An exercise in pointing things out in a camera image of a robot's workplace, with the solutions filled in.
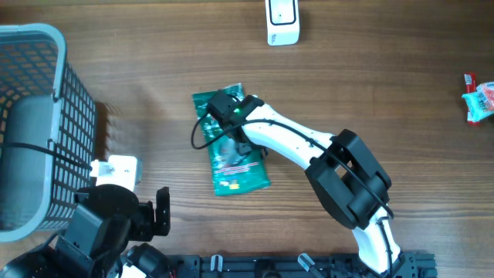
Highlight green 3M gloves packet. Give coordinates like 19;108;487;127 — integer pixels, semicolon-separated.
192;91;271;196

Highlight white wet wipes pack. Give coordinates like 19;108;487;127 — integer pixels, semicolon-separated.
462;92;493;122

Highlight red Nescafe stick sachet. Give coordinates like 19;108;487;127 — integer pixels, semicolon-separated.
464;72;479;126

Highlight pink tissue packet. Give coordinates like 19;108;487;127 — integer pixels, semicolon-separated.
477;81;494;111

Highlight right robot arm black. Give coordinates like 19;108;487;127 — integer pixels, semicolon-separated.
206;92;401;277

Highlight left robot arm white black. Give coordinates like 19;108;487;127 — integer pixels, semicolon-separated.
1;185;171;277

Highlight white barcode scanner box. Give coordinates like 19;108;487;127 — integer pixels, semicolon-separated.
265;0;300;46

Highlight grey plastic lattice basket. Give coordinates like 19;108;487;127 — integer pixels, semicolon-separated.
1;23;97;242

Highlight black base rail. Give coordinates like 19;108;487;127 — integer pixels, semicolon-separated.
168;252;438;278

